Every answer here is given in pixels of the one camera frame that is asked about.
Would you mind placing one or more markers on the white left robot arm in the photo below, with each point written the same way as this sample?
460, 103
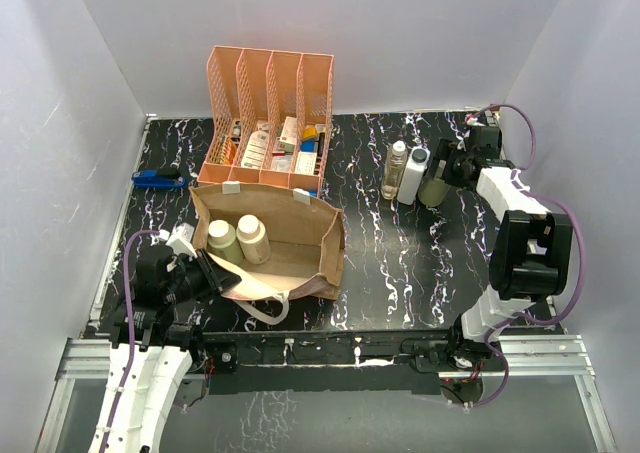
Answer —
150, 354

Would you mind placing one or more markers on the orange items in organizer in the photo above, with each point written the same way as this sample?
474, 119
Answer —
227, 145

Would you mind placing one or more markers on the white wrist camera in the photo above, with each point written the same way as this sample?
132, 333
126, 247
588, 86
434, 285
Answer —
180, 239
485, 118

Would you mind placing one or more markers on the blue stapler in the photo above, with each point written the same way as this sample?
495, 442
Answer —
167, 178

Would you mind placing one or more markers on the yellow blue small boxes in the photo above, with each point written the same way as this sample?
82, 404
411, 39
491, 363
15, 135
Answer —
313, 139

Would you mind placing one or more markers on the white medicine box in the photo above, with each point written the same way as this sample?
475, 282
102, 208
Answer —
256, 150

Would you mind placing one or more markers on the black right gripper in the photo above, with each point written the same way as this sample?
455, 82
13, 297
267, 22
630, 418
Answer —
441, 153

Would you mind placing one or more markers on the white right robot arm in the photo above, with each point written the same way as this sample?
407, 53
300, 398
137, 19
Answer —
530, 259

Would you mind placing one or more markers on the brown canvas tote bag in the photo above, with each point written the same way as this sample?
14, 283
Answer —
305, 236

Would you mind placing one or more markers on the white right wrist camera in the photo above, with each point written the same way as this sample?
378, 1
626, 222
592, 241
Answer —
485, 118

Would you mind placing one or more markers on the white red small box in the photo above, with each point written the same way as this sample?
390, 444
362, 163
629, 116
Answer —
288, 137

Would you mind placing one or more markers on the clear bottle amber liquid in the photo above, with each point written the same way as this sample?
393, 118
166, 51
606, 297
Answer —
394, 168

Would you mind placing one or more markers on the white box with icons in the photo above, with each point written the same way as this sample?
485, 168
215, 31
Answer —
306, 163

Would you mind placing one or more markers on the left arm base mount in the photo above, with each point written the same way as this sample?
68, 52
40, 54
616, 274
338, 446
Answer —
214, 357

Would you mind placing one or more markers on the white bottle dark grey cap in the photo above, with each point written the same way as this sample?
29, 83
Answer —
415, 168

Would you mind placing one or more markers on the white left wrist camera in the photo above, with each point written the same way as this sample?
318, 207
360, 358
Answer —
180, 239

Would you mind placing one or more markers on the green bottle beige cap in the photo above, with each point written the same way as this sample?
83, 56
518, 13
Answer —
432, 191
223, 242
253, 239

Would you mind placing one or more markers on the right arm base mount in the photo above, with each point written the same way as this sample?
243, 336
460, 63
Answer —
440, 360

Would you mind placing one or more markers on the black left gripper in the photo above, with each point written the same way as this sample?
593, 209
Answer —
215, 276

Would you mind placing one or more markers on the pink plastic file organizer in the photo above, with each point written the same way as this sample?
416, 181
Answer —
261, 87

